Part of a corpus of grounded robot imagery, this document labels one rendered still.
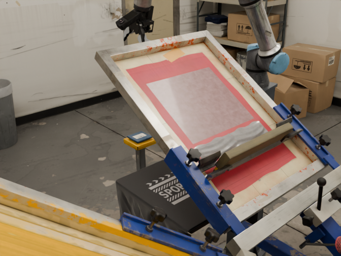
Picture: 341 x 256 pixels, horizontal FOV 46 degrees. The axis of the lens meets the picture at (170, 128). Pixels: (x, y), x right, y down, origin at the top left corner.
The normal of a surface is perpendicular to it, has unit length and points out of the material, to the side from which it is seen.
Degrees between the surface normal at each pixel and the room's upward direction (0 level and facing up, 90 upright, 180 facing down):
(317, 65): 90
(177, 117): 32
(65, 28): 90
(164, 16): 90
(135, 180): 0
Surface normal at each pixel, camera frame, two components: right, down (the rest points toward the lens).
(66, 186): -0.01, -0.91
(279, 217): 0.34, -0.62
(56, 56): 0.66, 0.29
